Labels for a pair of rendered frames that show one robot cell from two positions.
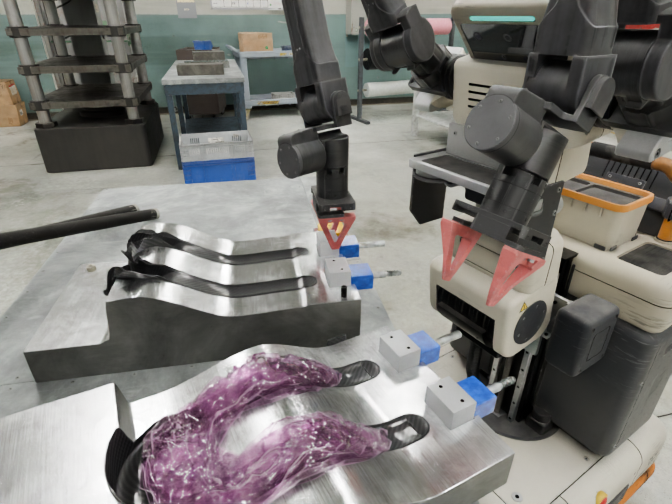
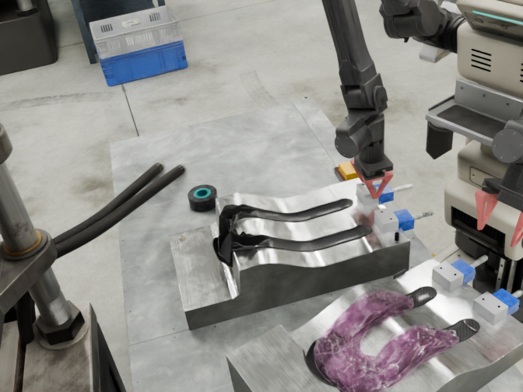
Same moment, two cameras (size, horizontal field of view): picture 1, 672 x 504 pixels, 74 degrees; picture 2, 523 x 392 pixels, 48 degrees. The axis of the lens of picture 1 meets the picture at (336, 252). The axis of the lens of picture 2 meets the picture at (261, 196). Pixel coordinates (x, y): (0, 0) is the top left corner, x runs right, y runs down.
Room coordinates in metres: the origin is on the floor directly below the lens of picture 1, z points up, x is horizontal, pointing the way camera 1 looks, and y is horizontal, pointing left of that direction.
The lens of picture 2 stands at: (-0.35, 0.25, 1.75)
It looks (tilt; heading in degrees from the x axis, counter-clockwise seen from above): 36 degrees down; 1
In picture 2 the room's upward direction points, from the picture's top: 8 degrees counter-clockwise
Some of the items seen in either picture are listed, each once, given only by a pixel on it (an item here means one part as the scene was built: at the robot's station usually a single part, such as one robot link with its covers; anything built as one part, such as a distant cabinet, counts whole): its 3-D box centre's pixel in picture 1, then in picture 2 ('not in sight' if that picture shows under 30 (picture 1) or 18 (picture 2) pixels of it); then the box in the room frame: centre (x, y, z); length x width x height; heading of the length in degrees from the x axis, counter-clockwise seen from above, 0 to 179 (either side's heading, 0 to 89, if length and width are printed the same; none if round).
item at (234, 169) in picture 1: (219, 165); (141, 54); (3.84, 1.04, 0.11); 0.61 x 0.41 x 0.22; 104
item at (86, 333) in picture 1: (207, 283); (282, 239); (0.67, 0.23, 0.87); 0.50 x 0.26 x 0.14; 101
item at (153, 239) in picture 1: (212, 261); (289, 224); (0.66, 0.21, 0.92); 0.35 x 0.16 x 0.09; 101
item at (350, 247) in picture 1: (351, 246); (386, 192); (0.76, -0.03, 0.89); 0.13 x 0.05 x 0.05; 100
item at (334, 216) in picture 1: (333, 223); (373, 178); (0.74, 0.00, 0.95); 0.07 x 0.07 x 0.09; 11
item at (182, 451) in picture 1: (262, 420); (381, 334); (0.34, 0.08, 0.90); 0.26 x 0.18 x 0.08; 118
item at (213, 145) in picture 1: (216, 145); (135, 31); (3.84, 1.04, 0.28); 0.61 x 0.41 x 0.15; 104
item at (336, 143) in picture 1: (329, 150); (369, 127); (0.75, 0.01, 1.08); 0.07 x 0.06 x 0.07; 135
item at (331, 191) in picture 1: (332, 184); (371, 149); (0.76, 0.01, 1.02); 0.10 x 0.07 x 0.07; 11
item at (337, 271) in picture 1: (364, 275); (405, 219); (0.66, -0.05, 0.89); 0.13 x 0.05 x 0.05; 100
